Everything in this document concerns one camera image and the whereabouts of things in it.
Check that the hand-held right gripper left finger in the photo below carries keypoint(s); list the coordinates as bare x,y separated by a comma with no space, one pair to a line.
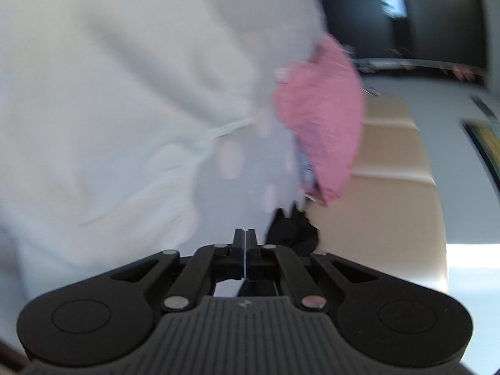
237,244

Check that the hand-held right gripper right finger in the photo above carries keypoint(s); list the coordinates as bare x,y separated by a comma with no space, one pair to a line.
252,244

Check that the white crinkled garment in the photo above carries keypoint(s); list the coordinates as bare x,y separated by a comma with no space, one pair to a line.
97,105

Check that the black garment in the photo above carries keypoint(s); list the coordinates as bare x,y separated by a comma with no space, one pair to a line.
285,230

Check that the bed with dotted grey sheet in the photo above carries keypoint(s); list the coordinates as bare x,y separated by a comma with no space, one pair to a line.
250,172

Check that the light patterned pillow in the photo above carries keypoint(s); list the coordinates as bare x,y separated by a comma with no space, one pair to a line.
307,174

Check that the pink pillow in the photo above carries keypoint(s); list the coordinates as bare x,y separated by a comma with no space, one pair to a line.
324,117

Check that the cream padded headboard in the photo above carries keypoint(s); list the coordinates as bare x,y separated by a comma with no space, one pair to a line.
390,187

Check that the pink cloth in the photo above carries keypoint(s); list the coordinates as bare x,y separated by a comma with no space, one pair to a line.
464,73

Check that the framed wall picture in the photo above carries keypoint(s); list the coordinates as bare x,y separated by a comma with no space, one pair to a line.
486,152

